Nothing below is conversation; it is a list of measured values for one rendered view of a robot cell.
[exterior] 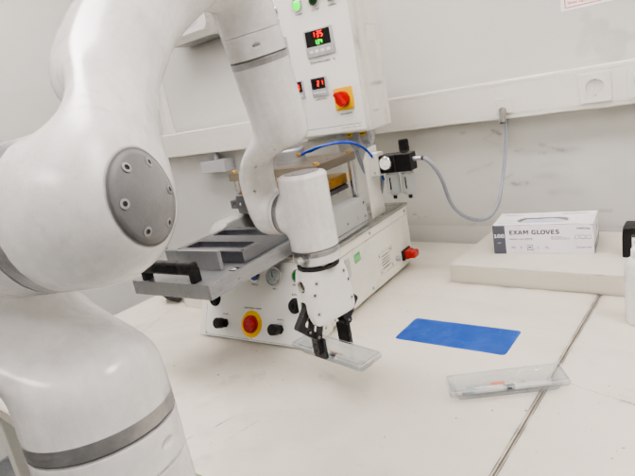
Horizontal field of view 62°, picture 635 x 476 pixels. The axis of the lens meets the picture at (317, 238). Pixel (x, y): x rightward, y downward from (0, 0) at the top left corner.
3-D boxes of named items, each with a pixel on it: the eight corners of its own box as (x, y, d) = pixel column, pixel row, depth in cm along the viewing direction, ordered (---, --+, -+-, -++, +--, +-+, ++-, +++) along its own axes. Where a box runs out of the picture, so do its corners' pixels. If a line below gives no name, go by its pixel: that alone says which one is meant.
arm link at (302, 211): (277, 252, 93) (320, 254, 87) (262, 178, 89) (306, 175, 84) (305, 237, 99) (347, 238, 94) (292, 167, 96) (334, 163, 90)
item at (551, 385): (452, 405, 85) (450, 393, 84) (446, 386, 90) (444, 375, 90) (572, 392, 83) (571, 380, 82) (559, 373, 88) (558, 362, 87)
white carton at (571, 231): (504, 239, 145) (502, 212, 143) (599, 237, 133) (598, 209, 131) (493, 253, 136) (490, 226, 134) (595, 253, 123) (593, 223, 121)
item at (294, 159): (290, 186, 156) (282, 142, 152) (386, 179, 138) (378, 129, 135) (235, 209, 137) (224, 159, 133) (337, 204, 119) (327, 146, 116)
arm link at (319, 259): (311, 257, 87) (315, 274, 88) (348, 240, 92) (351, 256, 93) (279, 252, 93) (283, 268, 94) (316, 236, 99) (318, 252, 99)
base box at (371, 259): (317, 260, 173) (307, 209, 168) (425, 263, 152) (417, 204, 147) (199, 334, 131) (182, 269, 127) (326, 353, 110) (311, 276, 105)
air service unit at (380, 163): (379, 196, 141) (370, 141, 137) (431, 195, 132) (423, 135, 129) (370, 202, 137) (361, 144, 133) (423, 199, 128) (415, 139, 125)
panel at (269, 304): (204, 334, 130) (211, 258, 131) (304, 348, 113) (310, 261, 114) (198, 334, 128) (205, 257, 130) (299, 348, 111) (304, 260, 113)
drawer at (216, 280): (232, 249, 132) (225, 219, 130) (304, 250, 119) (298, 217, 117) (136, 297, 109) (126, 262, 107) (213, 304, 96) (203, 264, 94)
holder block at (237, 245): (227, 237, 129) (225, 227, 128) (293, 237, 118) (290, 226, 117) (176, 261, 116) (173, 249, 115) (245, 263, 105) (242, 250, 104)
